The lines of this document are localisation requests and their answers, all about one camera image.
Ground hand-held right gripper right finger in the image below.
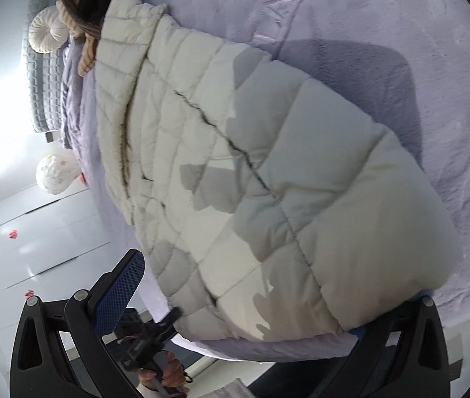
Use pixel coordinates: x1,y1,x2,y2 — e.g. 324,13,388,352
322,296,463,398

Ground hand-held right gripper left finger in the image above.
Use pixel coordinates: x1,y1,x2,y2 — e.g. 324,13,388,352
10,250,146,398

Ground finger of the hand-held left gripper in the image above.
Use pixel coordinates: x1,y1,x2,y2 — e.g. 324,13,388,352
157,306,184,331

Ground white quilted puffer jacket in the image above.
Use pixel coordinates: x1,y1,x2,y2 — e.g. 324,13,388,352
94,0,465,343

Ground person's left hand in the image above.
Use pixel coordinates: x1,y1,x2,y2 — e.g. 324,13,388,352
137,350,186,391

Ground white wardrobe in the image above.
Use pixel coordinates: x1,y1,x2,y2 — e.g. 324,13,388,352
0,186,153,341

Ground white patterned balloon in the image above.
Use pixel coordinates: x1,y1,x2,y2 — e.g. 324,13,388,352
36,153,81,195

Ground grey quilted pillow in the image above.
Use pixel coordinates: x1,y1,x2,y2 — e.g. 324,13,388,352
21,0,67,133

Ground round white pleated cushion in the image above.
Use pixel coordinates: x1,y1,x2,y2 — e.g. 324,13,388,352
28,8,70,54

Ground cream striped garment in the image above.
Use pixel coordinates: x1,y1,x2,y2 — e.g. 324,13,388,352
54,0,111,77

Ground lavender fleece blanket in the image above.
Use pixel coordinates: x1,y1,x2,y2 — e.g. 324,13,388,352
61,0,470,361

